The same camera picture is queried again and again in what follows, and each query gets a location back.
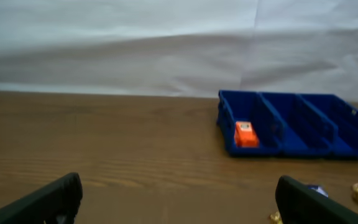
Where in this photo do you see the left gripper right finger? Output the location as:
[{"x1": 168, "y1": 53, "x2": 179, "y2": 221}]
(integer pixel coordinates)
[{"x1": 274, "y1": 175, "x2": 358, "y2": 224}]

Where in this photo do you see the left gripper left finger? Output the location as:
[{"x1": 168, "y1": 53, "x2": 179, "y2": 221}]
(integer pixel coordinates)
[{"x1": 0, "y1": 172, "x2": 84, "y2": 224}]

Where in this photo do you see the orange candy box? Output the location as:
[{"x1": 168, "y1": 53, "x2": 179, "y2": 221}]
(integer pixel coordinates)
[{"x1": 234, "y1": 121, "x2": 260, "y2": 149}]

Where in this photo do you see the blue tray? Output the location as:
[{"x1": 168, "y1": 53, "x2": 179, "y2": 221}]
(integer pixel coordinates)
[{"x1": 216, "y1": 90, "x2": 358, "y2": 158}]

